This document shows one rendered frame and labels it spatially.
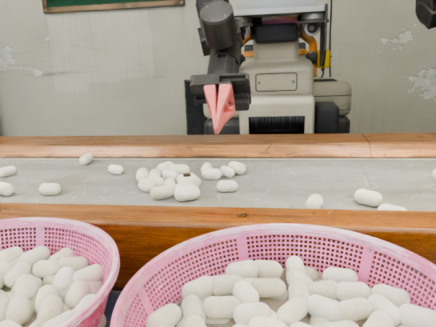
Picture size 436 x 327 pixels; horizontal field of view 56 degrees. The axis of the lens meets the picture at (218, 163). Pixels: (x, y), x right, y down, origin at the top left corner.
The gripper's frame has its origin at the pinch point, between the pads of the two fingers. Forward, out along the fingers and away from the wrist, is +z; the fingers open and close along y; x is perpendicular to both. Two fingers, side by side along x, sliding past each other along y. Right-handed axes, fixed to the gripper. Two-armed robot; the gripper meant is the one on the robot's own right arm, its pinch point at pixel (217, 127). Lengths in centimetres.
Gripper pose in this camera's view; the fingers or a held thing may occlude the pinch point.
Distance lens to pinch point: 66.9
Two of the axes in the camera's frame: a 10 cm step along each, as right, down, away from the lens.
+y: 9.9, -0.1, -1.6
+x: 1.4, 5.7, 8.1
